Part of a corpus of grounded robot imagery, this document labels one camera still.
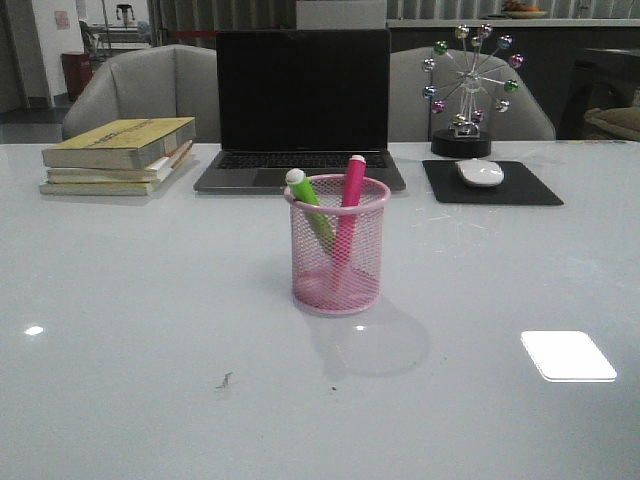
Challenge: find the green highlighter pen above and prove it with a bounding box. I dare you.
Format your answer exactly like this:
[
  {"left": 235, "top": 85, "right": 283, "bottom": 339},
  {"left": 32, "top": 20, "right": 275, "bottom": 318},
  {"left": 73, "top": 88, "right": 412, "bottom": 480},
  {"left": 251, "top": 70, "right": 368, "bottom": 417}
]
[{"left": 284, "top": 168, "right": 337, "bottom": 257}]

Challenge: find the pink highlighter pen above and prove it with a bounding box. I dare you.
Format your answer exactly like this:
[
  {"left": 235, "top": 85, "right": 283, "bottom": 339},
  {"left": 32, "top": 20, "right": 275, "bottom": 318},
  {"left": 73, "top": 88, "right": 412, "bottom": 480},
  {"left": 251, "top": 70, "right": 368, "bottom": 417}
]
[{"left": 332, "top": 155, "right": 366, "bottom": 291}]

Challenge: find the pink mesh pen holder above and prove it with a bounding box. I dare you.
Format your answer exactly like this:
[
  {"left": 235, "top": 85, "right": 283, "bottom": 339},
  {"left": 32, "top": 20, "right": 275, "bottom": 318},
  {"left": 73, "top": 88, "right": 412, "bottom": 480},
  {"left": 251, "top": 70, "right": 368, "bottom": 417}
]
[{"left": 284, "top": 174, "right": 391, "bottom": 315}]

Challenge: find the grey laptop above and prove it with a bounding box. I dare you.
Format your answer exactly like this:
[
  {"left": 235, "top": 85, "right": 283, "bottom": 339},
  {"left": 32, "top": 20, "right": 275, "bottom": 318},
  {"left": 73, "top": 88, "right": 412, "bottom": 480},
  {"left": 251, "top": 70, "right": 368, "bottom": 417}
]
[{"left": 194, "top": 29, "right": 406, "bottom": 194}]

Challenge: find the black mouse pad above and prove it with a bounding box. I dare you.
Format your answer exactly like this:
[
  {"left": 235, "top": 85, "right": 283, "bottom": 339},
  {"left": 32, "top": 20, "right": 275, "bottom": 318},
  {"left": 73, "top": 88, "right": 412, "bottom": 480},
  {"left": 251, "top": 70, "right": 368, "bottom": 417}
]
[{"left": 422, "top": 159, "right": 563, "bottom": 206}]

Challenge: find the white computer mouse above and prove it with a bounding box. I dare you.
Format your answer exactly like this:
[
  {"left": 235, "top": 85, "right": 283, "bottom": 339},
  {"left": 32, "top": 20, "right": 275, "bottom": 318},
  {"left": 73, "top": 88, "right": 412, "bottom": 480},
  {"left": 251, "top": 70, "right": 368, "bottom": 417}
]
[{"left": 455, "top": 158, "right": 505, "bottom": 187}]

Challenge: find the middle book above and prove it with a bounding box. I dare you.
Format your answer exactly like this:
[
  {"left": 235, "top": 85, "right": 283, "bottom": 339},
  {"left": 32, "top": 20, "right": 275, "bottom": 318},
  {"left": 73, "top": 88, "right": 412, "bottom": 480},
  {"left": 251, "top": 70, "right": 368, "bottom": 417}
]
[{"left": 47, "top": 140, "right": 193, "bottom": 183}]

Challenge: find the grey armchair right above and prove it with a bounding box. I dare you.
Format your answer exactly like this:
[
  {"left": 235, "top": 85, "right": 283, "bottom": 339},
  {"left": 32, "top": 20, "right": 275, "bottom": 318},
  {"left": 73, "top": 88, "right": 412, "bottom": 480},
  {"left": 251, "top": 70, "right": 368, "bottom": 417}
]
[{"left": 388, "top": 47, "right": 556, "bottom": 142}]

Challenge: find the grey armchair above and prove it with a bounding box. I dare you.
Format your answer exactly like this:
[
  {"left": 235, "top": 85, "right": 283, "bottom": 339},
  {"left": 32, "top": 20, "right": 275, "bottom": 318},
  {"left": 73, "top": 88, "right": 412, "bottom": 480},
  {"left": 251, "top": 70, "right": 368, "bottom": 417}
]
[
  {"left": 62, "top": 44, "right": 221, "bottom": 143},
  {"left": 388, "top": 47, "right": 556, "bottom": 142}
]

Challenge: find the grey armchair left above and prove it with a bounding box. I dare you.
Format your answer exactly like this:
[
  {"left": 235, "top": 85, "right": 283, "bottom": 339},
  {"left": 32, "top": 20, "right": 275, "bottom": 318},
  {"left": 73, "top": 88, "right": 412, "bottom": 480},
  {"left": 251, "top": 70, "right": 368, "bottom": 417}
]
[{"left": 62, "top": 44, "right": 221, "bottom": 143}]

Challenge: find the top yellow book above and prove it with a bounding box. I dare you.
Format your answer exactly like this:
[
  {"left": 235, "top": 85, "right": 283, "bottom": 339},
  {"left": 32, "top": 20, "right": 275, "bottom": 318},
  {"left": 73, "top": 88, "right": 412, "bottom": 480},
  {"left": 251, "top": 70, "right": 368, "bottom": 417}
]
[{"left": 42, "top": 117, "right": 196, "bottom": 170}]

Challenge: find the bottom book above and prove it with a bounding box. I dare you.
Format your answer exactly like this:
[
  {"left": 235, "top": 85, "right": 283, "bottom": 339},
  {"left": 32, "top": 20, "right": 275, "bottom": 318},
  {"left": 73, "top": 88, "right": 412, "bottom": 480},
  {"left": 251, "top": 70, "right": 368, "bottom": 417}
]
[{"left": 39, "top": 154, "right": 196, "bottom": 197}]

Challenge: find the ferris wheel desk ornament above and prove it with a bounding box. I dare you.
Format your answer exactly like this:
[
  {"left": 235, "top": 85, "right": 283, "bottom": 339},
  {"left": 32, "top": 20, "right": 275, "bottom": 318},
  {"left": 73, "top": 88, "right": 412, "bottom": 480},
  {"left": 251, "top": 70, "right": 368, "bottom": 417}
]
[{"left": 422, "top": 23, "right": 519, "bottom": 159}]

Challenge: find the white box behind laptop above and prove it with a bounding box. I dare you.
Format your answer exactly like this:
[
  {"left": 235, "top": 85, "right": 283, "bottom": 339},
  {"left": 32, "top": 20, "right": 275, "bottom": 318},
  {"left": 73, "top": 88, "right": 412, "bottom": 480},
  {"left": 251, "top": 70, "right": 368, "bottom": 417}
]
[{"left": 296, "top": 1, "right": 387, "bottom": 30}]

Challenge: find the dark counter cabinet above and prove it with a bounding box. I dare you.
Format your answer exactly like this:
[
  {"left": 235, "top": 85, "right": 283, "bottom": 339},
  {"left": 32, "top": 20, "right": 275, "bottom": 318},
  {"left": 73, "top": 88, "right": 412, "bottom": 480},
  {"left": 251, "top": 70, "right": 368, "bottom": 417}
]
[{"left": 391, "top": 19, "right": 639, "bottom": 139}]

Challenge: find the red trash bin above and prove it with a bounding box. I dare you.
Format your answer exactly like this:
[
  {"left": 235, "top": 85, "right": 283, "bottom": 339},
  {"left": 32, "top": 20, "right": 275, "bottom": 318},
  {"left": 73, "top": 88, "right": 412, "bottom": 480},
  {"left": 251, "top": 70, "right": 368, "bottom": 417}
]
[{"left": 61, "top": 51, "right": 93, "bottom": 101}]

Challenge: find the fruit bowl on counter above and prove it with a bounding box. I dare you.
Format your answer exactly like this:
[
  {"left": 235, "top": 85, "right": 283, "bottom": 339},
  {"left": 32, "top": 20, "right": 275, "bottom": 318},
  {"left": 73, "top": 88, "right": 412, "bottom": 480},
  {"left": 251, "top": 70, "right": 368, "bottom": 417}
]
[{"left": 502, "top": 0, "right": 547, "bottom": 19}]

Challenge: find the dark side table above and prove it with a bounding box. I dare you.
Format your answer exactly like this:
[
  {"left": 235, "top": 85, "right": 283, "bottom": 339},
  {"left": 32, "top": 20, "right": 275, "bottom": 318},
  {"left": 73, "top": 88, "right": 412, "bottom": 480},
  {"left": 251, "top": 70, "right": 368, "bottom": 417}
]
[{"left": 557, "top": 48, "right": 639, "bottom": 140}]

